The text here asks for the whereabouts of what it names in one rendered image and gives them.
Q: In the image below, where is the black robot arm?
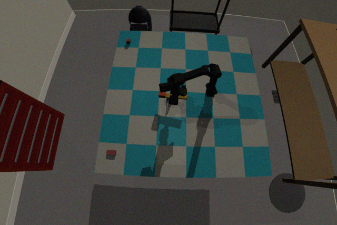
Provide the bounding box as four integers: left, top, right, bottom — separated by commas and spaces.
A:
159, 63, 222, 97

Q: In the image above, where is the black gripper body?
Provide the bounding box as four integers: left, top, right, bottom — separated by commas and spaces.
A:
169, 90, 179, 105

